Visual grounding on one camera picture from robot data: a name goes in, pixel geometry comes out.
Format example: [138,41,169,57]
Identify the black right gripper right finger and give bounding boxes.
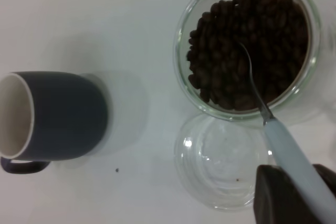
[312,163,336,198]

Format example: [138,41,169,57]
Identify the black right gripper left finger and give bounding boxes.
[253,164,329,224]

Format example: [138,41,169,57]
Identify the metal spoon light blue handle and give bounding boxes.
[236,40,336,224]

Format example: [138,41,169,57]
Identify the dark grey ceramic mug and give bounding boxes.
[0,71,109,175]

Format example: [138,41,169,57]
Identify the roasted coffee beans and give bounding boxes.
[186,0,309,111]

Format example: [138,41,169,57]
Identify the small clear glass dish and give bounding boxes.
[173,115,275,211]

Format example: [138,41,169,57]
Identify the clear glass cup with handle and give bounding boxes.
[173,0,336,122]

